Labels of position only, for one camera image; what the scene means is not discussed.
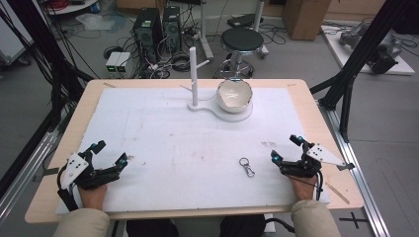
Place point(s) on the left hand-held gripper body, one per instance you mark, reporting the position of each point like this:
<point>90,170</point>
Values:
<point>75,168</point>

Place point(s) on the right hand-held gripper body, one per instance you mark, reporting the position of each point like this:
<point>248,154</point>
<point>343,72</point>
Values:
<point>321,154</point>

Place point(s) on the person's left hand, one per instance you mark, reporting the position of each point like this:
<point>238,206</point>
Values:
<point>94,197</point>

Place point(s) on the person's right hand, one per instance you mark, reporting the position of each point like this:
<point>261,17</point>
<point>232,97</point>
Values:
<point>303,189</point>

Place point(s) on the wooden table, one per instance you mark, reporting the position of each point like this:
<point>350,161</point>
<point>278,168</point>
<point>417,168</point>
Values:
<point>329,131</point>

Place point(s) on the thin wooden stick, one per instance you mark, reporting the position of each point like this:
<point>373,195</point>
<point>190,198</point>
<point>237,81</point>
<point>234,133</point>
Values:
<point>337,193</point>

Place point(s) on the white foam mat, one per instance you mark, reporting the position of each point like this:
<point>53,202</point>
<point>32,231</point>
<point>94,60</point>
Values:
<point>184,158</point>

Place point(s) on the white ceramic bowl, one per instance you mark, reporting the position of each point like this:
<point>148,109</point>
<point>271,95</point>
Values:
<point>234,95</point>

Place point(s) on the small white power box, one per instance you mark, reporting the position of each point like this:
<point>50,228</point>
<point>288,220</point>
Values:
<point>123,62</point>
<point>112,62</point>

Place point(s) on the white floor board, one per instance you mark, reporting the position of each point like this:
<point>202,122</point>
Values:
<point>336,49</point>

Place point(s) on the white branched stand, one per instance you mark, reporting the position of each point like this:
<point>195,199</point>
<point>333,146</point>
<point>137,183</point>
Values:
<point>194,75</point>

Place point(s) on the black round stool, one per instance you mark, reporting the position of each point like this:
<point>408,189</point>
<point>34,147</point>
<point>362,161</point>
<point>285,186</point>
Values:
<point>242,39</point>

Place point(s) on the grey robot device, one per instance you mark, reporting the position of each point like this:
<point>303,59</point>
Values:
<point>382,49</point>

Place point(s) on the cardboard box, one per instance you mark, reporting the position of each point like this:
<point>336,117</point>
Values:
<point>304,18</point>

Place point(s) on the clear plastic sheet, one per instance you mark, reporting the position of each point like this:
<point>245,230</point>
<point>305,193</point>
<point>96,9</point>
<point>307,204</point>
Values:
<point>99,22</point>

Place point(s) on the white desk leg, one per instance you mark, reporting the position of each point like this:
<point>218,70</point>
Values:
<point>259,19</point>
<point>205,29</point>

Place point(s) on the black computer tower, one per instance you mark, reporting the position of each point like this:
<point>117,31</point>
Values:
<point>172,28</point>
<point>147,29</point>

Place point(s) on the flat black case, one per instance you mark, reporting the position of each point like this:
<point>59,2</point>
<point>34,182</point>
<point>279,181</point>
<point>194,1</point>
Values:
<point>244,20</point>

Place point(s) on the round white table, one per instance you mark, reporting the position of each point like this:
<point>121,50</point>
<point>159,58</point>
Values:
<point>72,7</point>

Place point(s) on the aluminium floor rail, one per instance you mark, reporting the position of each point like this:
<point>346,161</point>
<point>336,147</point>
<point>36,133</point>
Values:
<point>23,177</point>
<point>359,184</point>

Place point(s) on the black metal frame stand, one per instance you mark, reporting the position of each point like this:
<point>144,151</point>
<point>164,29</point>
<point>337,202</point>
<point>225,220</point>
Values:
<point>359,52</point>
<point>42,52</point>

